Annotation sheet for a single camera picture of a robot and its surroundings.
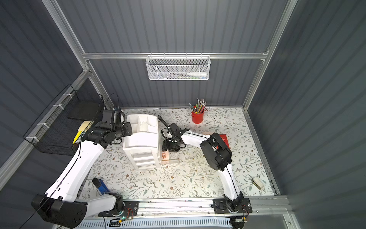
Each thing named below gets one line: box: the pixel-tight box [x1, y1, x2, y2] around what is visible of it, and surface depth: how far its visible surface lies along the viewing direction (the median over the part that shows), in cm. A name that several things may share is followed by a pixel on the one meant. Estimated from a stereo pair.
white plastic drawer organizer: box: [122, 114, 161, 171], surface depth 79 cm
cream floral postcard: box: [161, 149, 170, 161], surface depth 94 cm
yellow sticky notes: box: [72, 120, 95, 145], surface depth 74 cm
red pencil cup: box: [190, 107, 208, 125], surface depth 113 cm
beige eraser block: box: [251, 176, 264, 190], surface depth 81 cm
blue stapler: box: [91, 177, 110, 196], surface depth 80 cm
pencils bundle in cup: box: [188, 97, 207, 115], surface depth 104 cm
